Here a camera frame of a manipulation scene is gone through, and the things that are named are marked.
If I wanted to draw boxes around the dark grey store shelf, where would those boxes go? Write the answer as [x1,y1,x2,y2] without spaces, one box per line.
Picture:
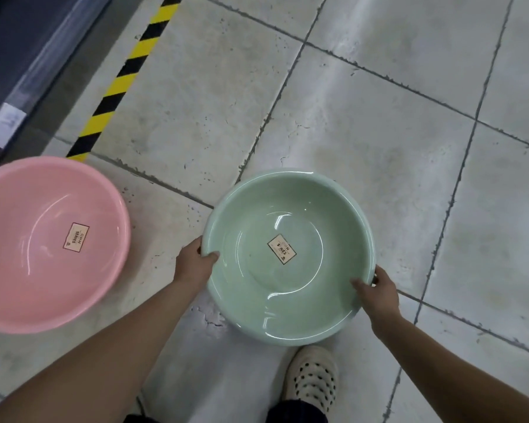
[0,0,115,172]

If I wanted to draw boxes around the pink labelled basin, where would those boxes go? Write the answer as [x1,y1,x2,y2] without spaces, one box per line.
[0,156,132,334]

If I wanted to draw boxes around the person's right cream clog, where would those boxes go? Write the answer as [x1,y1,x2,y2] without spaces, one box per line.
[282,345,339,415]

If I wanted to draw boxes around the dark pinstriped trousers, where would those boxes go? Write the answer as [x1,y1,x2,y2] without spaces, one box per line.
[123,399,328,423]

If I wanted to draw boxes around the person's left forearm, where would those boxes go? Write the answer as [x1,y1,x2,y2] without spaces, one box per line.
[0,281,203,423]

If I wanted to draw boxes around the person's right forearm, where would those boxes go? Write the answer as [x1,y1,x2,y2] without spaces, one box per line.
[372,314,529,423]

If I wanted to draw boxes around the white shelf price label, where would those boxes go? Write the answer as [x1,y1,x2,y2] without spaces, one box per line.
[0,102,27,149]

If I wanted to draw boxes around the mint green labelled basin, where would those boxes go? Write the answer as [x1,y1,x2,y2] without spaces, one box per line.
[201,167,376,347]

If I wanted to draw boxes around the person's left hand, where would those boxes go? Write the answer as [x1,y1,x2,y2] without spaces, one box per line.
[172,235,220,296]

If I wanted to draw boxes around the person's right hand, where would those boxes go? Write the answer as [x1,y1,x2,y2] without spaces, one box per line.
[350,264,402,340]

